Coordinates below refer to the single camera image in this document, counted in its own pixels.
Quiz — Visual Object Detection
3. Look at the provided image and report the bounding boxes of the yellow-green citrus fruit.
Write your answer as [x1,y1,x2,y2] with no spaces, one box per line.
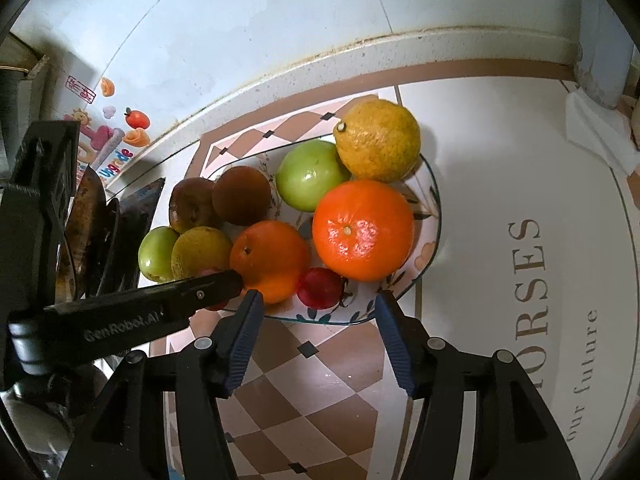
[171,226,233,281]

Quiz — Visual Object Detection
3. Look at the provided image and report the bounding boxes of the large yellow-green orange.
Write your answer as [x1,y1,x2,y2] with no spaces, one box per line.
[334,99,422,184]

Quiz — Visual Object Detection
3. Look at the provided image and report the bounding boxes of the floral oval plate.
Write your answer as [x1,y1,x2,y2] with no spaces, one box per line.
[207,132,442,323]

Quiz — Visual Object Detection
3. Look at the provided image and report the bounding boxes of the brown round fruit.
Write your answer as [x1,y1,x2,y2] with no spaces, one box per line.
[168,177,221,235]
[212,166,272,227]

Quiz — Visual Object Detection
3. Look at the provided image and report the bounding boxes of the small green apple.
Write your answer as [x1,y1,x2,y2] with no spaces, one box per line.
[138,226,181,283]

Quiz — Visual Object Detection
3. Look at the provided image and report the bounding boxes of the colourful wall stickers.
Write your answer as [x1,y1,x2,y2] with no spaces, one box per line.
[62,75,151,183]

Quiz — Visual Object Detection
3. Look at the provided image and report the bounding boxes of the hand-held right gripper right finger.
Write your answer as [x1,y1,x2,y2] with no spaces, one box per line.
[374,290,581,480]

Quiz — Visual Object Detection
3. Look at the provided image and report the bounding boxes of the white printed mat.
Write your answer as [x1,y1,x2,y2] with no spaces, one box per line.
[395,77,640,480]

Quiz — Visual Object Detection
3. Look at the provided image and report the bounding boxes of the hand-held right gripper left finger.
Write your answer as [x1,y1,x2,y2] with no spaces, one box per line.
[57,290,265,480]

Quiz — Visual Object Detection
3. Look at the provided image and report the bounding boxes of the grey pipe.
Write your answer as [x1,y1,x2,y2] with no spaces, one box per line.
[575,35,636,111]

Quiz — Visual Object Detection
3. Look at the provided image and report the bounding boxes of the small red fruit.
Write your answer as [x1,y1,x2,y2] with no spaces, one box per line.
[197,267,231,312]
[297,267,346,309]

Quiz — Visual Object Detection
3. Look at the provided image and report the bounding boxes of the white tissue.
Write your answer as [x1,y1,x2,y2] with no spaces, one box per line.
[564,87,640,173]

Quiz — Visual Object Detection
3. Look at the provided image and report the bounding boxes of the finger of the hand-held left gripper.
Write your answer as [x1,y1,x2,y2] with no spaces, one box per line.
[150,269,245,318]

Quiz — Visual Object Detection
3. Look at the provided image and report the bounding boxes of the large green apple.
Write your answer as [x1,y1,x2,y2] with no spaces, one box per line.
[276,140,351,212]

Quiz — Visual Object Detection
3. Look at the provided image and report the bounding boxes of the brown checkered mat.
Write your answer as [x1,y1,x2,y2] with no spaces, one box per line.
[165,87,441,480]

